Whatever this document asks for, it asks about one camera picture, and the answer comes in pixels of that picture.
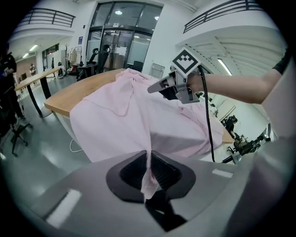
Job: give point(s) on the clothes rack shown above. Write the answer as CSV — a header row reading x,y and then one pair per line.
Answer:
x,y
75,56

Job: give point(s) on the ceiling tube light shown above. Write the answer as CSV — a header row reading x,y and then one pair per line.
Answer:
x,y
224,66

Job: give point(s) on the round wooden table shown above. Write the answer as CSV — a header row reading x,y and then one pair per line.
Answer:
x,y
34,78

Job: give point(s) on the grey folding table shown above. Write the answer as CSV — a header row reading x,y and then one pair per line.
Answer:
x,y
157,70

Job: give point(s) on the pink shirt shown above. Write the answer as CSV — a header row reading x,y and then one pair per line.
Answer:
x,y
111,125

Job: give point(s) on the person's right forearm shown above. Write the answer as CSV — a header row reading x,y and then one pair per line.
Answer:
x,y
236,86

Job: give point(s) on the black balcony railing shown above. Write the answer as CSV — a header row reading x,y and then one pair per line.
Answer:
x,y
48,17
219,14

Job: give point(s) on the black ergonomic chair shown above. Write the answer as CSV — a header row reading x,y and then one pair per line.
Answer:
x,y
102,58

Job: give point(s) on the wooden coat rack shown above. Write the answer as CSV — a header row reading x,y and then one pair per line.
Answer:
x,y
67,56

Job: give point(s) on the black office chair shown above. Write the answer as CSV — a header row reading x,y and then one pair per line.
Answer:
x,y
18,132

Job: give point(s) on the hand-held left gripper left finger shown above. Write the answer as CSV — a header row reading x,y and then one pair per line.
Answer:
x,y
126,176

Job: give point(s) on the glass entrance door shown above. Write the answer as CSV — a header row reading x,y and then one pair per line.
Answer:
x,y
118,48

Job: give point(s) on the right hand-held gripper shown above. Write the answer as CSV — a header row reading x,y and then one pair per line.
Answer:
x,y
186,62

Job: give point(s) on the person's black t-shirt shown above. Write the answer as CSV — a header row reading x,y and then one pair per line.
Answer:
x,y
281,63

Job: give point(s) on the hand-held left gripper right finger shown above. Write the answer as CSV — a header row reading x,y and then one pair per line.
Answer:
x,y
171,176

